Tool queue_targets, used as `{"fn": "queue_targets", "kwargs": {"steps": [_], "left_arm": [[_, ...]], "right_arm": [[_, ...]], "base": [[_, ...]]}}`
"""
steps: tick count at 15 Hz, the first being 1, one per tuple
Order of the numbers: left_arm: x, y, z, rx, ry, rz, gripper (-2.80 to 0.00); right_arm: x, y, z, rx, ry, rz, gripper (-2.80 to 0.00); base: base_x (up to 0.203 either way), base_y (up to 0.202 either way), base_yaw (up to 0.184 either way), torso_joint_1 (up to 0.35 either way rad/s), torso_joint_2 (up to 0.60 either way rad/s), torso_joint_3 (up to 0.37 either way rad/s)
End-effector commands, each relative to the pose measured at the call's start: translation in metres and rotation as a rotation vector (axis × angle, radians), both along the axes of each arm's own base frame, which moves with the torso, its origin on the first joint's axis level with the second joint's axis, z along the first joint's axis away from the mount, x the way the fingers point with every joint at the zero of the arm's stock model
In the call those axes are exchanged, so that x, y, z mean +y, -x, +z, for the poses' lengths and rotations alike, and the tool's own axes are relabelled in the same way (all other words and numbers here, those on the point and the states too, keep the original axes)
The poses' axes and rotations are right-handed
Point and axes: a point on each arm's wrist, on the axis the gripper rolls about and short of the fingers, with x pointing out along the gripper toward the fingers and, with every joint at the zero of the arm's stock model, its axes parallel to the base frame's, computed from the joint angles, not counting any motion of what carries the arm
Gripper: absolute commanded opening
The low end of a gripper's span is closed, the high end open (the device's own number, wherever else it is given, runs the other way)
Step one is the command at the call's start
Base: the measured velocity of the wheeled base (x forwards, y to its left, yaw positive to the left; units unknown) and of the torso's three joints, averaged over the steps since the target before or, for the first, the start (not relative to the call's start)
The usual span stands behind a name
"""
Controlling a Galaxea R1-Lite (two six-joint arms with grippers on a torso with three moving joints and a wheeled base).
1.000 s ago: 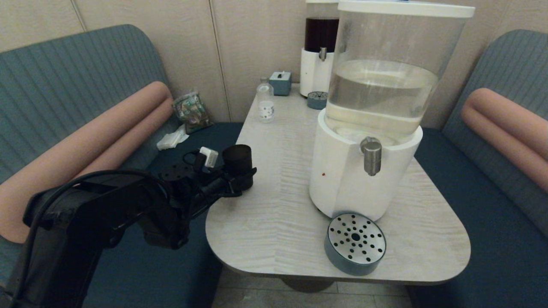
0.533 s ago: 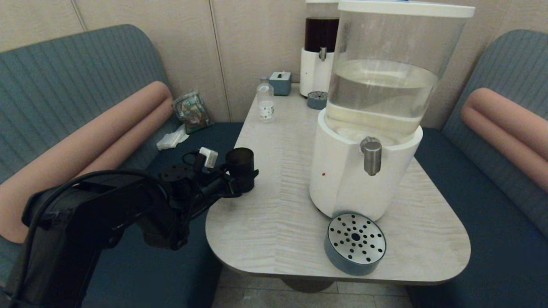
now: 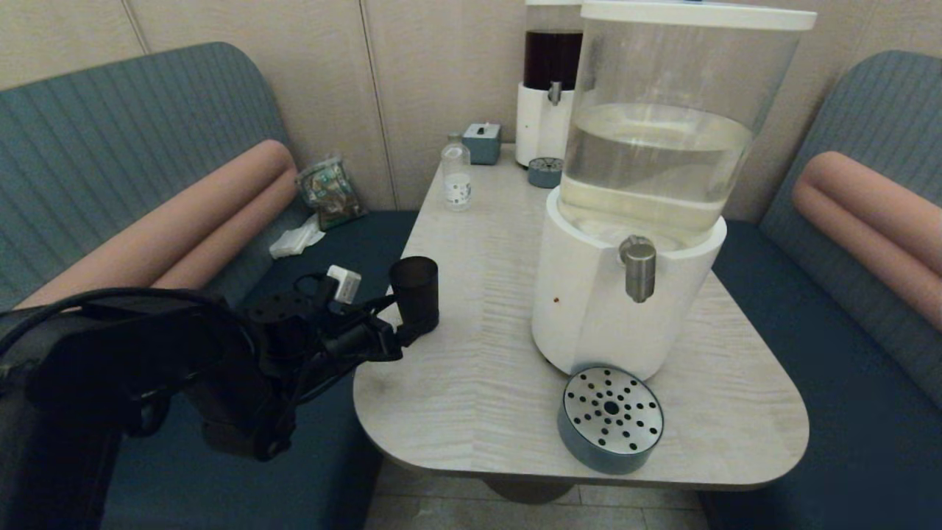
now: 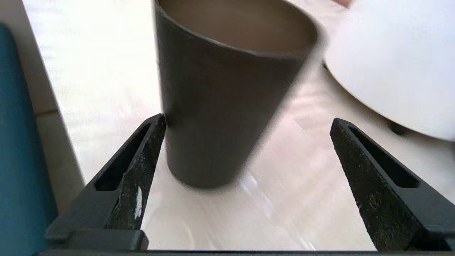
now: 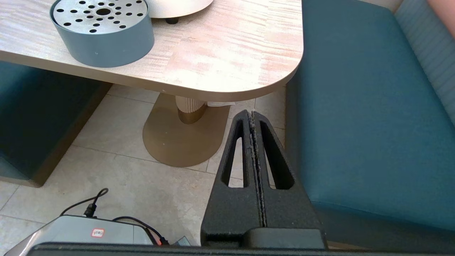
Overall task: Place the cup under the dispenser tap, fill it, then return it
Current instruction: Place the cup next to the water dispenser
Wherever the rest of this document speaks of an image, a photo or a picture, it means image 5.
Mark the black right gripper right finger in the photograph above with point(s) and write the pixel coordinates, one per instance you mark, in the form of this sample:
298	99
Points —
288	209

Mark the pink bolster cushion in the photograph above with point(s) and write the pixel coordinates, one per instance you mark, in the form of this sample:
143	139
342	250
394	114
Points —
444	14

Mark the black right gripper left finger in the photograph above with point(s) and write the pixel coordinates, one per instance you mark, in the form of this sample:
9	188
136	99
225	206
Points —
231	213

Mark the teal upholstered bench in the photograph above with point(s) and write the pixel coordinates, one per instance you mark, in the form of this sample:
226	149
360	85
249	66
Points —
35	124
373	124

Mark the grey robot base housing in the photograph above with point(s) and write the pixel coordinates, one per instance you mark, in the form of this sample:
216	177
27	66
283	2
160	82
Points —
81	231

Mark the clear water dispenser white base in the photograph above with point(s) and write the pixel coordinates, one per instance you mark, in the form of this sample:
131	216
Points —
177	9

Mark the round blue drip tray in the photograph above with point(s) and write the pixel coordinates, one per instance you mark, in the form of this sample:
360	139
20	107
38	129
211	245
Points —
103	39

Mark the table pedestal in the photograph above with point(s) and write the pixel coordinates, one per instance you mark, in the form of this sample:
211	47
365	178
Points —
177	135

